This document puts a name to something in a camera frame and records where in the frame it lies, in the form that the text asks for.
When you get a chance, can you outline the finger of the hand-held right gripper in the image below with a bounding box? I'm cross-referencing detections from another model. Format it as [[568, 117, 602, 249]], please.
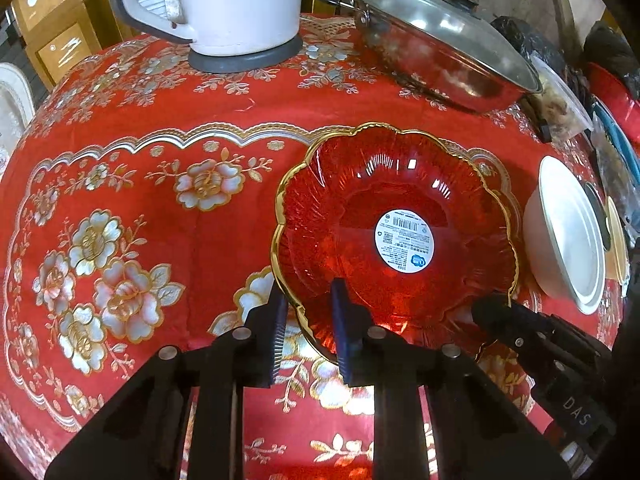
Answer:
[[470, 294, 556, 361]]

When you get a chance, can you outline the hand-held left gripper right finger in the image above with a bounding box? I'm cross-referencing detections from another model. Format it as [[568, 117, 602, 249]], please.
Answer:
[[330, 277, 571, 480]]

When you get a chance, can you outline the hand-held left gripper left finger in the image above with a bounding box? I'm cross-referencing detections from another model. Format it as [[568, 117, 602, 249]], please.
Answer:
[[45, 287, 291, 480]]

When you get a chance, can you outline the white bowl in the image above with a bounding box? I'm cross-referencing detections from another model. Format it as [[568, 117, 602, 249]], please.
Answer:
[[522, 155, 607, 316]]

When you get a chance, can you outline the cream plastic bowl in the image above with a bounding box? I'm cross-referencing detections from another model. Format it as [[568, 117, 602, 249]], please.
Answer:
[[605, 196, 632, 283]]

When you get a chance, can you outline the red gold-rimmed glass plate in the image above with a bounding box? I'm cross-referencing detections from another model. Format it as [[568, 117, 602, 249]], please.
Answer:
[[271, 121, 521, 366]]

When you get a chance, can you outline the clear plastic bag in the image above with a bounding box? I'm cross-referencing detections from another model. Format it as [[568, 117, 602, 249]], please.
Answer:
[[590, 115, 640, 231]]

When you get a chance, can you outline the clear plastic food container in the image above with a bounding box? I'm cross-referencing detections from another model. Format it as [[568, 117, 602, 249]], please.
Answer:
[[520, 55, 596, 143]]

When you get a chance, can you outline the stainless steel pot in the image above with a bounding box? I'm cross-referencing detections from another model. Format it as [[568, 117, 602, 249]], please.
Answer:
[[312, 0, 544, 115]]

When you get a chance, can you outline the red plastic basin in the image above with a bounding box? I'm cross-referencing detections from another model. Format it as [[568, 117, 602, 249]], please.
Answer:
[[585, 62, 640, 146]]

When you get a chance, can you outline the red floral tablecloth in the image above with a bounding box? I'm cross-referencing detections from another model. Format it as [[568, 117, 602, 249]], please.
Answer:
[[0, 12, 631, 480]]

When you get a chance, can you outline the black plastic bag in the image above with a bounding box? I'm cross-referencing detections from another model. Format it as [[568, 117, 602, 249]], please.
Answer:
[[582, 20, 640, 86], [490, 16, 568, 76]]

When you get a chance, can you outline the glass pot lid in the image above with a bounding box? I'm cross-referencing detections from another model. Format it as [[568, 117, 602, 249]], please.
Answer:
[[345, 0, 543, 93]]

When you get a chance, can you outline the white electric kettle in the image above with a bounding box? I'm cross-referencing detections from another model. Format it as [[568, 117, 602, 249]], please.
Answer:
[[107, 0, 307, 72]]

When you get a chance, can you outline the white embossed chair back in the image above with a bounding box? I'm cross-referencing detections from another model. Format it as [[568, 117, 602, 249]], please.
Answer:
[[0, 62, 36, 166]]

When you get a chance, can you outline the wooden cabinet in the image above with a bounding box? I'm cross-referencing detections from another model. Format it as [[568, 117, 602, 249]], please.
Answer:
[[10, 0, 123, 91]]

